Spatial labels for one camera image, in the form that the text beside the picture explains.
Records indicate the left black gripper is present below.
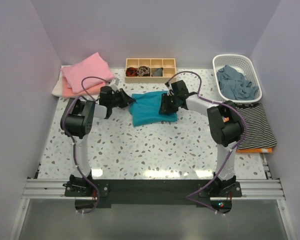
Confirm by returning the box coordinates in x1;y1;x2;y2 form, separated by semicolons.
109;88;136;109

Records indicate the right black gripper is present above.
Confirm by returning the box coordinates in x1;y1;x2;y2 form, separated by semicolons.
158;93;179;115

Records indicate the teal t shirt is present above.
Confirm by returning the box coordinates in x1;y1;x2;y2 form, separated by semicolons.
129;91;178;127

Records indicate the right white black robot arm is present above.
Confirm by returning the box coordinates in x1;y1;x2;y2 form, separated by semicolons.
159;80;247;198

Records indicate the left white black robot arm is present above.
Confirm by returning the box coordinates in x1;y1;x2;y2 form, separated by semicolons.
60;86;136;199

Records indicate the wooden compartment organizer box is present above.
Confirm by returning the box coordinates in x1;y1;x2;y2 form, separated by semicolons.
124;58;177;84

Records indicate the brown patterned scrunchie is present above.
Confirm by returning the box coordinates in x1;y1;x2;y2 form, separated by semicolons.
137;65;151;77

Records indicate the dark grey folded cloth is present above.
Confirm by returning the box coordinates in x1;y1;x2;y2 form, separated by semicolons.
151;67;163;77

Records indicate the pink folded t shirt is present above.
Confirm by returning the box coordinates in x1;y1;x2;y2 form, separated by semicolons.
60;52;115;94

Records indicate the salmon folded t shirt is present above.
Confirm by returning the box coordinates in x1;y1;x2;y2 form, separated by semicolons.
61;81;107;98

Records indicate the white folded t shirt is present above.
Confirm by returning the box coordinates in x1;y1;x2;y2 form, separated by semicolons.
51;73;63;97

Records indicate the grey blue t shirt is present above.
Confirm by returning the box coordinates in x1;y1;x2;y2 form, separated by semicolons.
216;65;259;101

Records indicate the white plastic laundry basket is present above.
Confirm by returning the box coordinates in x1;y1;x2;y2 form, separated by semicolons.
212;54;263;104

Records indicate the black white striped shirt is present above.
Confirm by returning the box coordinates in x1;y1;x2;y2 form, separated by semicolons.
236;103;277;150

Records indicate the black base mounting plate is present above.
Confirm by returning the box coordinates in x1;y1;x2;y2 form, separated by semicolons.
63;176;243;211

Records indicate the orange white tie-dye shirt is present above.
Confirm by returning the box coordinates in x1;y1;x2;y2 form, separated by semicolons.
222;117;273;154

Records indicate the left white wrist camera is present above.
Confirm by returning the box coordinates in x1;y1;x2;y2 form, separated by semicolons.
109;77;120;92

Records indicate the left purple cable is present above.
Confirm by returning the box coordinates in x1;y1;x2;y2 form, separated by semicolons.
64;76;108;215

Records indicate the purple cable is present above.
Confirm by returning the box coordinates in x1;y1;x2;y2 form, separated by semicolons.
164;71;248;215
64;76;108;215

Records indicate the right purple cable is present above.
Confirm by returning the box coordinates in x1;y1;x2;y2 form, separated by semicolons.
164;71;248;215

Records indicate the aluminium extrusion rail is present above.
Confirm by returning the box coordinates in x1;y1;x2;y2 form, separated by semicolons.
21;179;286;200

